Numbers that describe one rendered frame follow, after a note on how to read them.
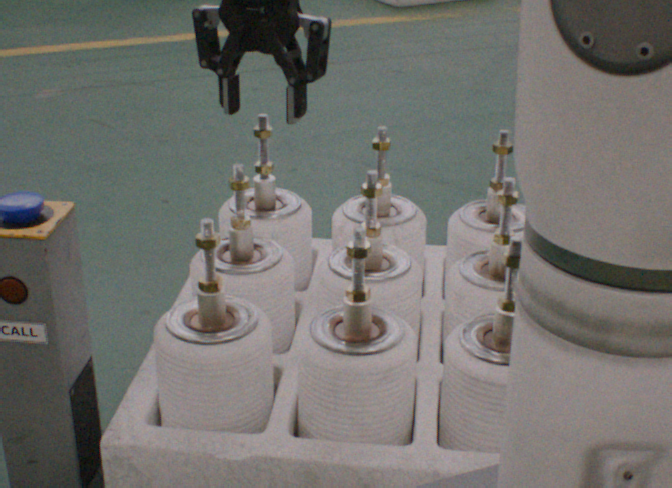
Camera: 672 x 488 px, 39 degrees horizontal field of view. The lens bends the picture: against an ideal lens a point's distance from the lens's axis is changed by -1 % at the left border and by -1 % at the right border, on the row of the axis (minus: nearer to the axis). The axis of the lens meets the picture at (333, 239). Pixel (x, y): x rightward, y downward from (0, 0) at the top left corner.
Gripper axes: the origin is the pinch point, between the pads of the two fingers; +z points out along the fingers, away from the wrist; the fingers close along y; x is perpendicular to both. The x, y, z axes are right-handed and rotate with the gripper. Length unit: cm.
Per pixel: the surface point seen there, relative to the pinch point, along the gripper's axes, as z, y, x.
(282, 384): 17.9, 11.2, -19.2
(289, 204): 10.4, 2.6, 0.5
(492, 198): 8.3, 22.3, 5.7
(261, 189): 8.6, 0.2, -1.1
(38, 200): 2.9, -9.4, -22.9
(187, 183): 36, -43, 54
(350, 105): 36, -34, 107
